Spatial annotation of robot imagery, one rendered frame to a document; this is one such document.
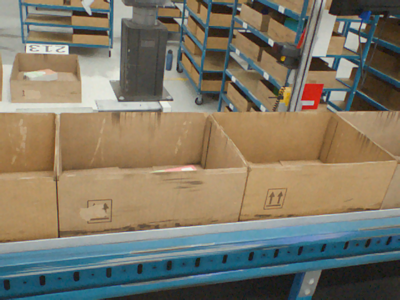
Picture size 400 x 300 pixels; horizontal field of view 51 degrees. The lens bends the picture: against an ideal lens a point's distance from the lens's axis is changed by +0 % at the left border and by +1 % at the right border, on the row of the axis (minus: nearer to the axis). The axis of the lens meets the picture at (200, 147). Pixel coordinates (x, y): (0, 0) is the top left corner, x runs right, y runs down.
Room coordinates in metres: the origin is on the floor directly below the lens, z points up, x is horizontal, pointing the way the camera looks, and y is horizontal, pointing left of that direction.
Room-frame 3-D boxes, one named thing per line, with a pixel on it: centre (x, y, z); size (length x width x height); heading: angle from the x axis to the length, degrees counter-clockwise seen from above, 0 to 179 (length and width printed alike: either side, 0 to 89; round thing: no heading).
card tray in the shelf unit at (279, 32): (2.54, -0.51, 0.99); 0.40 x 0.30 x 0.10; 16
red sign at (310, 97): (1.85, -0.45, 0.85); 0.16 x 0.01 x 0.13; 110
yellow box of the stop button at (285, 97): (1.85, -0.34, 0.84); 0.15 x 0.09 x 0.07; 110
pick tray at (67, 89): (1.78, 0.74, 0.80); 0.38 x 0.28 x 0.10; 21
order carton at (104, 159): (0.84, 0.12, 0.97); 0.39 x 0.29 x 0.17; 110
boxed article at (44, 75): (1.84, 0.79, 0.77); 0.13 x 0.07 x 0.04; 145
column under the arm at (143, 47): (1.89, 0.33, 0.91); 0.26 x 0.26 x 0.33; 24
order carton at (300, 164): (0.98, -0.25, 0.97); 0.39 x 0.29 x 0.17; 110
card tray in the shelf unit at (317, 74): (2.54, -0.52, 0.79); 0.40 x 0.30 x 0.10; 21
